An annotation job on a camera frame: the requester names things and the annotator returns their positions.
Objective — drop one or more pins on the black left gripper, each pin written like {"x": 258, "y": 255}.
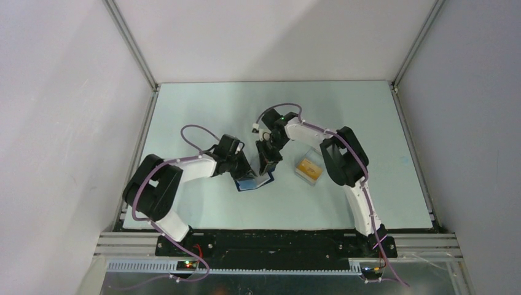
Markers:
{"x": 246, "y": 170}

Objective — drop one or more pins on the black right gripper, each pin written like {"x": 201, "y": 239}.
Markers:
{"x": 270, "y": 160}

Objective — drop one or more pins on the blue card holder wallet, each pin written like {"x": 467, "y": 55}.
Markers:
{"x": 255, "y": 183}

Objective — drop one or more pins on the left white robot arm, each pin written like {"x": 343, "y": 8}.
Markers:
{"x": 151, "y": 190}

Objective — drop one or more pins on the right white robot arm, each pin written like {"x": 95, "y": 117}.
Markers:
{"x": 345, "y": 161}

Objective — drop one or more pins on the orange card stack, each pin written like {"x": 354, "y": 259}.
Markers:
{"x": 309, "y": 170}

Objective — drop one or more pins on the clear plastic card tray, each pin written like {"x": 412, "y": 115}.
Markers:
{"x": 315, "y": 156}

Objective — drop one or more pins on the left controller board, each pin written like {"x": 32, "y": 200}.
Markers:
{"x": 187, "y": 266}

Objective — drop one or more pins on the controller board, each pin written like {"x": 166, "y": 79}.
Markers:
{"x": 372, "y": 269}
{"x": 187, "y": 266}

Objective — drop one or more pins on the right controller board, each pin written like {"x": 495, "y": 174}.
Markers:
{"x": 372, "y": 269}

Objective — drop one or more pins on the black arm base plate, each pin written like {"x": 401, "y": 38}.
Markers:
{"x": 278, "y": 249}

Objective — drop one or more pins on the grey cable duct strip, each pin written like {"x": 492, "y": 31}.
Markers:
{"x": 173, "y": 267}

